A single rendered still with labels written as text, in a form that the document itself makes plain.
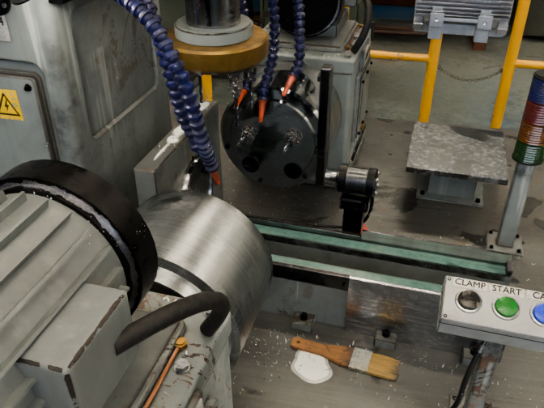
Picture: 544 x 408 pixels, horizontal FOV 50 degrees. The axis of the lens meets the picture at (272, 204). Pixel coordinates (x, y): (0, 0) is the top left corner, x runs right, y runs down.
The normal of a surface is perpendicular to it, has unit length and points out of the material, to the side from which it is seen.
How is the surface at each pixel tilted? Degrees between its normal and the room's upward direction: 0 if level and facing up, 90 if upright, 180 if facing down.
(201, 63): 90
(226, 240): 39
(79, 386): 90
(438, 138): 0
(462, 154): 0
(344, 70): 90
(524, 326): 24
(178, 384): 0
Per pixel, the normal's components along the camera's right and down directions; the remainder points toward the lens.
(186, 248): 0.34, -0.72
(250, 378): 0.00, -0.83
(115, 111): 0.96, 0.15
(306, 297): -0.28, 0.53
